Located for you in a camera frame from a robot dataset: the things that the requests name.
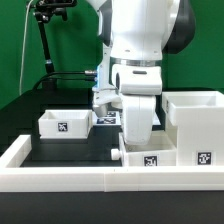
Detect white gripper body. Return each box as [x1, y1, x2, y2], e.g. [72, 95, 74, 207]
[93, 64, 162, 145]

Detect white drawer cabinet box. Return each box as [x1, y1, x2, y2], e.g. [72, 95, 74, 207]
[162, 91, 224, 166]

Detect white front drawer tray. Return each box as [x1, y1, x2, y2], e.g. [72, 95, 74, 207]
[111, 131, 177, 167]

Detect white drawer tray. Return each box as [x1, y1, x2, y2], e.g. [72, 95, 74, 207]
[38, 110, 93, 139]
[111, 131, 177, 167]

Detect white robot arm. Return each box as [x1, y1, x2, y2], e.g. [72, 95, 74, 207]
[86, 0, 195, 145]

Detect white rear drawer tray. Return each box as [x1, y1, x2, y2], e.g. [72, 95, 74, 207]
[38, 110, 93, 139]

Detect white fiducial marker sheet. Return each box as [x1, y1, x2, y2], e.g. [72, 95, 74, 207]
[92, 111, 121, 126]

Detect black cables at base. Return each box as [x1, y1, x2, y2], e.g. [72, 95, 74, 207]
[32, 69, 99, 90]

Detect black camera stand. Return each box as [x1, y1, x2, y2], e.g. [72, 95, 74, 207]
[34, 0, 77, 91]

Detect white hanging cable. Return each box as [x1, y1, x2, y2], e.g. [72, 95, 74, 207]
[18, 0, 36, 96]

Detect white border frame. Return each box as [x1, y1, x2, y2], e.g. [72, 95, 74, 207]
[0, 135, 224, 192]

